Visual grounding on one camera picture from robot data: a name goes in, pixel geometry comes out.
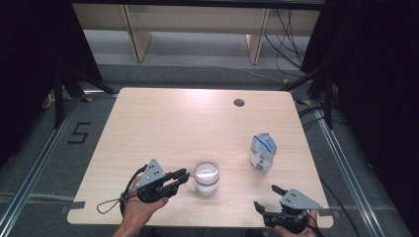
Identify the aluminium floor rail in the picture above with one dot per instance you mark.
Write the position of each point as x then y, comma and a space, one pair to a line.
342, 164
33, 174

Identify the grey tape piece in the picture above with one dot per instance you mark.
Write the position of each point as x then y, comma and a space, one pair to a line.
327, 213
77, 205

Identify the yellow black tape marker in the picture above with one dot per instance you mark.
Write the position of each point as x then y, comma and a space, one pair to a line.
286, 80

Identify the person's right hand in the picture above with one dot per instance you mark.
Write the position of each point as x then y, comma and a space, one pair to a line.
303, 234

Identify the white blue milk pouch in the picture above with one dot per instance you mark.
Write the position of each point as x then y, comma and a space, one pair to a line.
262, 154

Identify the black metal stand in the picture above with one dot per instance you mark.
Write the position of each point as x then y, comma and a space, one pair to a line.
58, 98
328, 98

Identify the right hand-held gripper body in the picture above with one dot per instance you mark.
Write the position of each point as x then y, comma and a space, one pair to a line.
296, 200

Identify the pale wooden shelf unit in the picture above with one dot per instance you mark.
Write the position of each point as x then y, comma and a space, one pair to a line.
197, 19

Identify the black curtain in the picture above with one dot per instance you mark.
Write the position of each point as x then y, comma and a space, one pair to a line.
26, 49
378, 65

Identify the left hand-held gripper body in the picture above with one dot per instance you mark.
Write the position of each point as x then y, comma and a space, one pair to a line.
151, 177

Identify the person's left hand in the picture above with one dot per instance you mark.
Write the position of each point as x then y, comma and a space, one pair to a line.
138, 212

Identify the clear glass cup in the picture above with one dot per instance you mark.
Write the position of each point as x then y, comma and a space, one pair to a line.
207, 179

